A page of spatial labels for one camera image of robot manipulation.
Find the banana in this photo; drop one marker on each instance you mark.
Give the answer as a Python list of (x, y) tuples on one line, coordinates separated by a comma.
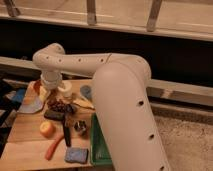
[(83, 103)]

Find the dark rectangular eraser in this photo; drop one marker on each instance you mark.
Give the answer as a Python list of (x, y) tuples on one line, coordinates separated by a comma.
[(53, 115)]

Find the yellow apple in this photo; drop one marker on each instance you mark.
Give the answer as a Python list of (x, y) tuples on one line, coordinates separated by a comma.
[(47, 128)]

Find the grey blue plate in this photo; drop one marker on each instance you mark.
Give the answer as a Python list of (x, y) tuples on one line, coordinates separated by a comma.
[(33, 107)]

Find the blue sponge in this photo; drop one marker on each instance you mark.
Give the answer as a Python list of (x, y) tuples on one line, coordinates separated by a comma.
[(76, 155)]

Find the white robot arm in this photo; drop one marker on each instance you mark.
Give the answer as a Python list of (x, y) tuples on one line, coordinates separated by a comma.
[(120, 99)]

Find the orange carrot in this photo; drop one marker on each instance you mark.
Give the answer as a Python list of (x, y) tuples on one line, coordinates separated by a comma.
[(50, 151)]

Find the green plastic tray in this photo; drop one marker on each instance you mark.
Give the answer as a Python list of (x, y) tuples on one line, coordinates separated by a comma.
[(99, 154)]

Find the red bowl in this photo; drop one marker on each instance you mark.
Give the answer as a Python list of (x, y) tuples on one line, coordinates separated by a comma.
[(37, 86)]

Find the black handled utensil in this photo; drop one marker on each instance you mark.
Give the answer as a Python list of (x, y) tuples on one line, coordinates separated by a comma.
[(66, 131)]

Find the blue object at table edge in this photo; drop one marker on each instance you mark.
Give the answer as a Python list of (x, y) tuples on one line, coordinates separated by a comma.
[(19, 95)]

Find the bunch of dark grapes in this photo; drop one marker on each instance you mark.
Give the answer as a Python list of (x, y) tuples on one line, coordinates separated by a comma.
[(60, 106)]

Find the small metal can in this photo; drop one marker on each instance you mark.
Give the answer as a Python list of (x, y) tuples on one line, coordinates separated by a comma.
[(80, 127)]

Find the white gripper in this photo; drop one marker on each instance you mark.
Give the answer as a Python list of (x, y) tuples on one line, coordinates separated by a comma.
[(50, 80)]

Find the white cup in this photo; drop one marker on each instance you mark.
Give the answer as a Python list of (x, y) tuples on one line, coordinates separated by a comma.
[(65, 88)]

